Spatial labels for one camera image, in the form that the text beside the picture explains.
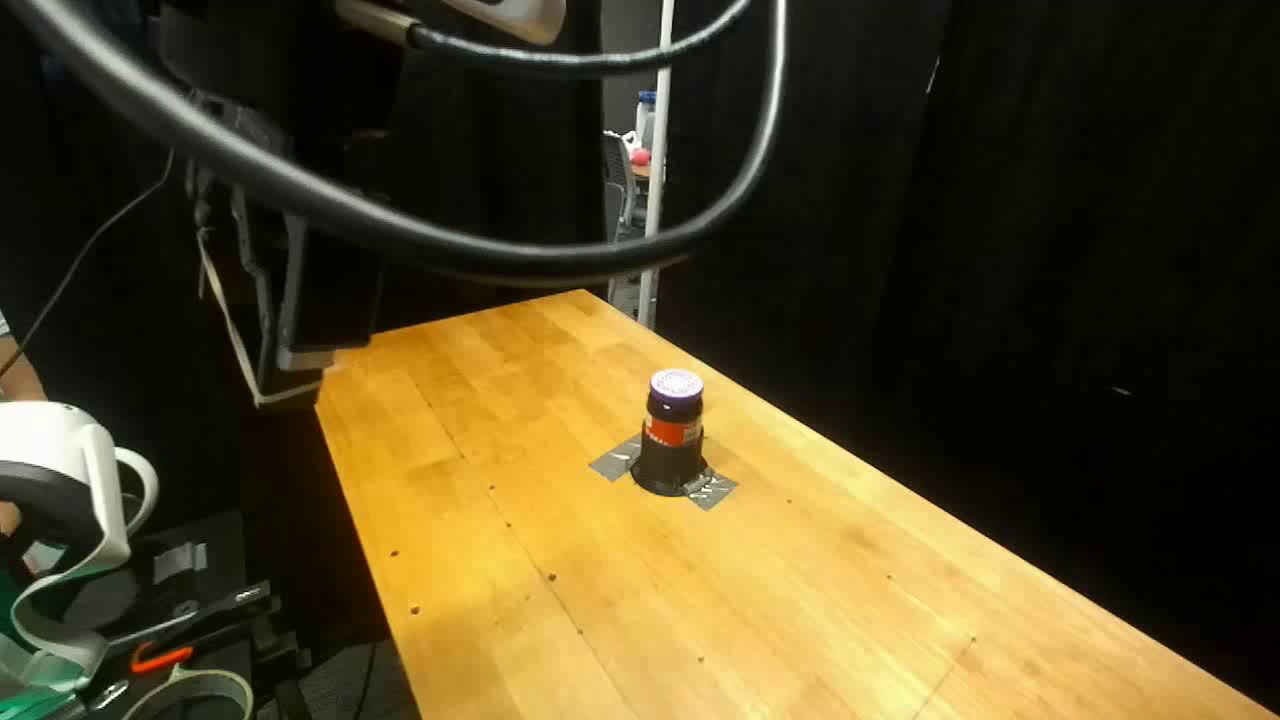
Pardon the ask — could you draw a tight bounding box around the brown upside-down cup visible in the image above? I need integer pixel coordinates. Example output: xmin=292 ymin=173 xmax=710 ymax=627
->
xmin=628 ymin=367 xmax=713 ymax=498

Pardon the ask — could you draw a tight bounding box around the white vertical pole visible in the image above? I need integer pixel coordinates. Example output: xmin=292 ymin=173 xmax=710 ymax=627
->
xmin=635 ymin=0 xmax=682 ymax=333

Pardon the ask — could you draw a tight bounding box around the black equipment case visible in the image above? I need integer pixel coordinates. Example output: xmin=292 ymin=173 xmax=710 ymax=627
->
xmin=74 ymin=507 xmax=312 ymax=720

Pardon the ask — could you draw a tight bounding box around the small grey square plate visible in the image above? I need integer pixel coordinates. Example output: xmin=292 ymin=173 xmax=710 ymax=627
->
xmin=682 ymin=464 xmax=739 ymax=515

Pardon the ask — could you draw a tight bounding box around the black camera tripod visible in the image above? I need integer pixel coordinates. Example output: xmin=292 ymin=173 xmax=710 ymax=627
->
xmin=182 ymin=144 xmax=351 ymax=407

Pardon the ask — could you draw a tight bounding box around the thin dark hanging cable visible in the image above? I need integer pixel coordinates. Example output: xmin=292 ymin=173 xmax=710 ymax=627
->
xmin=0 ymin=140 xmax=185 ymax=381

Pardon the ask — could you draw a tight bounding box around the white rounded device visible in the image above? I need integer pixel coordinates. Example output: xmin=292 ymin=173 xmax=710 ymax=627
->
xmin=0 ymin=395 xmax=166 ymax=581

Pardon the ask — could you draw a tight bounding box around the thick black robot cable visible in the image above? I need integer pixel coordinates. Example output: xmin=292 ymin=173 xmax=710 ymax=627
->
xmin=0 ymin=0 xmax=793 ymax=283

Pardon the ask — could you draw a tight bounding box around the orange handled tool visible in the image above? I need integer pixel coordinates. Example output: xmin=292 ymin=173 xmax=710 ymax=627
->
xmin=130 ymin=639 xmax=202 ymax=678

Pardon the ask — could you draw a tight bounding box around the pale green strap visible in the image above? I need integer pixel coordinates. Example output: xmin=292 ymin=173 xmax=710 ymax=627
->
xmin=7 ymin=530 xmax=140 ymax=677

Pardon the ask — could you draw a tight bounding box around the grey tape piece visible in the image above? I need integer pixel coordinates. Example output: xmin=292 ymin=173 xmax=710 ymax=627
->
xmin=588 ymin=437 xmax=649 ymax=483

